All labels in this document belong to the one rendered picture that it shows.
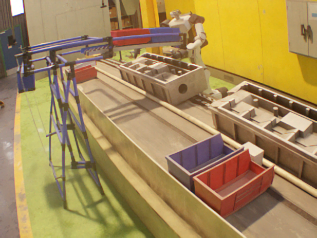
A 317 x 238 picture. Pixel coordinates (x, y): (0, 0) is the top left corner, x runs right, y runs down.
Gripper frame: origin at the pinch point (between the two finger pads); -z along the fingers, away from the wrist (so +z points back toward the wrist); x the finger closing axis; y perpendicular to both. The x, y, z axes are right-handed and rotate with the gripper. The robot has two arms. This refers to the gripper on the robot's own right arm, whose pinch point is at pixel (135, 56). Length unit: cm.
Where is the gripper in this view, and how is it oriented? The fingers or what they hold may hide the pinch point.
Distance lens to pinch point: 322.1
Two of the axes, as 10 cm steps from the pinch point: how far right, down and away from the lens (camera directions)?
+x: 4.8, 3.3, -8.1
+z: 2.7, -9.4, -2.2
